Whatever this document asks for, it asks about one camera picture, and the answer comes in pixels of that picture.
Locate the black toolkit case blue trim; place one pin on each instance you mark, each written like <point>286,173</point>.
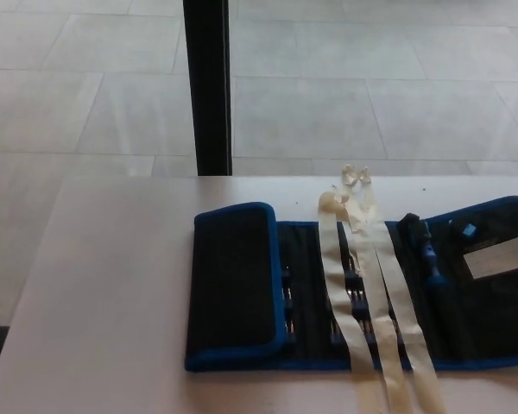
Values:
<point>233,280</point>

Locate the small blue plastic pick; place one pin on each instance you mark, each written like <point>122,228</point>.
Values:
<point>468,230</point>

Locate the beige masking tape strip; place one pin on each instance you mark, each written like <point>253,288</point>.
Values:
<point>369,278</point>
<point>334,267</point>
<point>397,284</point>

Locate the black vertical post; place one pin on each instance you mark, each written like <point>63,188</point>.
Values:
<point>207,86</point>

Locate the white label card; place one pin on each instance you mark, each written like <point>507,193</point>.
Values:
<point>496,261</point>

